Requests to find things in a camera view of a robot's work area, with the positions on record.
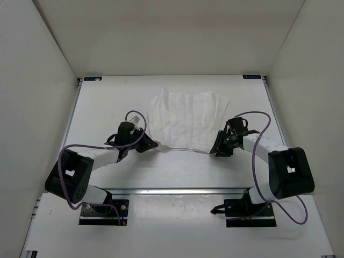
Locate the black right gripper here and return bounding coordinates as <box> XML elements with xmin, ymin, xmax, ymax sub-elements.
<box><xmin>210</xmin><ymin>131</ymin><xmax>238</xmax><ymax>157</ymax></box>

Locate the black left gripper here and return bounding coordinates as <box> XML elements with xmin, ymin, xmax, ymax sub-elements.
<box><xmin>127</xmin><ymin>127</ymin><xmax>158</xmax><ymax>153</ymax></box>

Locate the white fabric skirt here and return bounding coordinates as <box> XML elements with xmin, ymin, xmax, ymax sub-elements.
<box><xmin>147</xmin><ymin>88</ymin><xmax>229</xmax><ymax>154</ymax></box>

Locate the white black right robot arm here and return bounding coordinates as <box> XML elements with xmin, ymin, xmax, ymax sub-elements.
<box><xmin>210</xmin><ymin>130</ymin><xmax>315</xmax><ymax>216</ymax></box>

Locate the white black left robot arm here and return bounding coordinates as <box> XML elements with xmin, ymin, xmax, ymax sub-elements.
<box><xmin>45</xmin><ymin>121</ymin><xmax>158</xmax><ymax>214</ymax></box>

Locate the right blue corner label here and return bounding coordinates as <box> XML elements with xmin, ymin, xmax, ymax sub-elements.
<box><xmin>242</xmin><ymin>75</ymin><xmax>261</xmax><ymax>80</ymax></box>

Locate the blue corner label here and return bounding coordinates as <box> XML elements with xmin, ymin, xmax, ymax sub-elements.
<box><xmin>242</xmin><ymin>75</ymin><xmax>261</xmax><ymax>80</ymax></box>
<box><xmin>83</xmin><ymin>76</ymin><xmax>102</xmax><ymax>81</ymax></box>

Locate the left blue corner label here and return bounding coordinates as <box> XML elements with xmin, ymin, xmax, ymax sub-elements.
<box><xmin>83</xmin><ymin>76</ymin><xmax>102</xmax><ymax>81</ymax></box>

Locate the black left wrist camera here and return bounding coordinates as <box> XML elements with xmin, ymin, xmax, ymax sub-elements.
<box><xmin>116</xmin><ymin>121</ymin><xmax>135</xmax><ymax>141</ymax></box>

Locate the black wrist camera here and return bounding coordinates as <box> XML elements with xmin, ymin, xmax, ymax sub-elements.
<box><xmin>116</xmin><ymin>121</ymin><xmax>135</xmax><ymax>141</ymax></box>
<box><xmin>227</xmin><ymin>117</ymin><xmax>248</xmax><ymax>134</ymax></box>

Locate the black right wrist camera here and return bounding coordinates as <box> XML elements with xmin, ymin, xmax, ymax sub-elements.
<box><xmin>227</xmin><ymin>117</ymin><xmax>248</xmax><ymax>134</ymax></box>

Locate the aluminium table edge rail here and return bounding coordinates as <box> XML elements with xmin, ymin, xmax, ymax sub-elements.
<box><xmin>106</xmin><ymin>188</ymin><xmax>246</xmax><ymax>195</ymax></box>

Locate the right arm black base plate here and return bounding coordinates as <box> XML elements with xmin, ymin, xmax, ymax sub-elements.
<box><xmin>210</xmin><ymin>194</ymin><xmax>277</xmax><ymax>228</ymax></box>

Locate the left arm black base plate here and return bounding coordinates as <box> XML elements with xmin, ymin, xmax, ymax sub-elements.
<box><xmin>78</xmin><ymin>195</ymin><xmax>130</xmax><ymax>226</ymax></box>

